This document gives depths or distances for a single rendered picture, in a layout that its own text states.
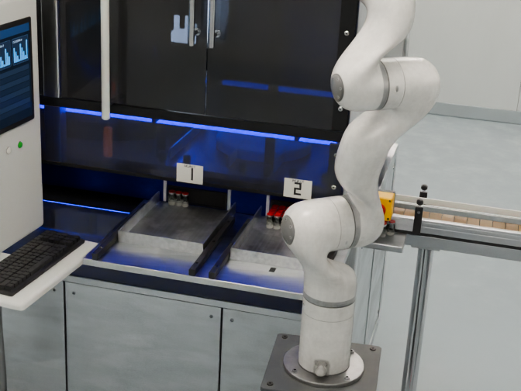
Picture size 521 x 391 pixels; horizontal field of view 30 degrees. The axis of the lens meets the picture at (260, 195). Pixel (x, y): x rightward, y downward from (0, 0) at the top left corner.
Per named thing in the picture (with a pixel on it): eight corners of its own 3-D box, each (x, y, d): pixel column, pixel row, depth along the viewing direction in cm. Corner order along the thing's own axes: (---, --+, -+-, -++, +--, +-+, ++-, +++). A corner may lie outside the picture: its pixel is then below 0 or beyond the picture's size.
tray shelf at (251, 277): (143, 204, 316) (143, 198, 315) (356, 236, 300) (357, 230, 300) (82, 264, 272) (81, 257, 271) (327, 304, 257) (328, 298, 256)
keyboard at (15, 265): (45, 234, 303) (45, 227, 302) (85, 243, 299) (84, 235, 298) (-32, 287, 268) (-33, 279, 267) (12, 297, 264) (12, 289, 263)
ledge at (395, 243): (366, 230, 305) (367, 224, 305) (407, 235, 303) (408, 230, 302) (359, 247, 293) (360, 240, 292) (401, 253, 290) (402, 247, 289)
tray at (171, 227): (158, 201, 314) (158, 191, 313) (236, 212, 308) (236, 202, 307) (118, 241, 283) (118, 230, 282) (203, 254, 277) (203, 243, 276)
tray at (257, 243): (260, 216, 306) (260, 205, 305) (341, 227, 301) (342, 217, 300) (229, 259, 276) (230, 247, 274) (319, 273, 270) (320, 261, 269)
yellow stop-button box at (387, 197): (370, 209, 295) (371, 187, 292) (393, 212, 293) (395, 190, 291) (366, 218, 288) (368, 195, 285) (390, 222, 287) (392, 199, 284)
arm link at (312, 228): (365, 302, 219) (375, 205, 210) (291, 316, 211) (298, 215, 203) (339, 280, 229) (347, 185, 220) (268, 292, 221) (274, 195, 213)
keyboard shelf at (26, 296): (24, 234, 309) (24, 226, 308) (102, 250, 301) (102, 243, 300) (-65, 293, 269) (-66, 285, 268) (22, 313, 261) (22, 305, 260)
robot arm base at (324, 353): (360, 393, 218) (367, 320, 211) (277, 382, 221) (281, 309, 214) (367, 351, 236) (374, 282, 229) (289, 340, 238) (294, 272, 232)
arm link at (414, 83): (298, 226, 221) (360, 217, 227) (319, 264, 213) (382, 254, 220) (360, 45, 187) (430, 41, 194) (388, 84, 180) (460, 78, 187)
